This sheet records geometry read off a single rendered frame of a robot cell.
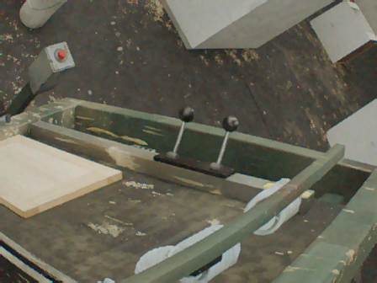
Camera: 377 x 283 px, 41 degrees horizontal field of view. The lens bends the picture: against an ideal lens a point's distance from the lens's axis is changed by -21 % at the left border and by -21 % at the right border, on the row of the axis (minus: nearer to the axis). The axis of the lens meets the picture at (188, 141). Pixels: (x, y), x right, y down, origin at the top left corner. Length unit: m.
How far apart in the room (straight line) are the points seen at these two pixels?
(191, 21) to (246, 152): 2.62
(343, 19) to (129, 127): 4.79
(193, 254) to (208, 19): 3.56
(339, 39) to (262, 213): 5.79
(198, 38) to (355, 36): 2.68
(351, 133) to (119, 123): 3.54
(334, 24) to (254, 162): 4.92
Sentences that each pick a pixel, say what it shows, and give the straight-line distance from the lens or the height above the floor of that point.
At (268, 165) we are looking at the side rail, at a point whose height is 1.45.
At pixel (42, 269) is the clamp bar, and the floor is 1.55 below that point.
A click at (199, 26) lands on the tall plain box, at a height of 0.21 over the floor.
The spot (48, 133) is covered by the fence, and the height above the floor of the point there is 0.98.
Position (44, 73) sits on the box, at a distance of 2.03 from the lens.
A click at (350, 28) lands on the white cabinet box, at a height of 0.53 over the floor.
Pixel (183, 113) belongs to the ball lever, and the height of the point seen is 1.43.
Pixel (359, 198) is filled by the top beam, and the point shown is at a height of 1.84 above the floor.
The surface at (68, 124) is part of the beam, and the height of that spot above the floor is 0.87.
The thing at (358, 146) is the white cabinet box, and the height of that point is 0.31.
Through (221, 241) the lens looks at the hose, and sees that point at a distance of 0.60.
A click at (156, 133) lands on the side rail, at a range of 1.77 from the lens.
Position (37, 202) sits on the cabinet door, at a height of 1.27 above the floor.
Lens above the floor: 2.31
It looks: 38 degrees down
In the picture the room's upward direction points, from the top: 58 degrees clockwise
